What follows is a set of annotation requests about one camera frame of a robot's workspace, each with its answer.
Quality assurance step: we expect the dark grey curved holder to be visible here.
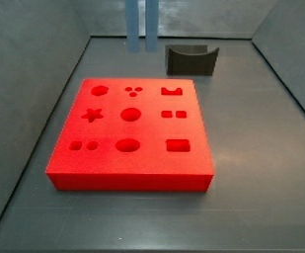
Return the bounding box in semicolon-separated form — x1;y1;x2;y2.
165;44;220;76

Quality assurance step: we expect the blue-grey gripper finger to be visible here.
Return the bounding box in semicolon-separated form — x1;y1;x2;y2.
126;0;139;52
146;0;158;52

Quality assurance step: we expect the red shape-sorting block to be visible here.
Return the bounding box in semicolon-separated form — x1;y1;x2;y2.
47;78;214;192

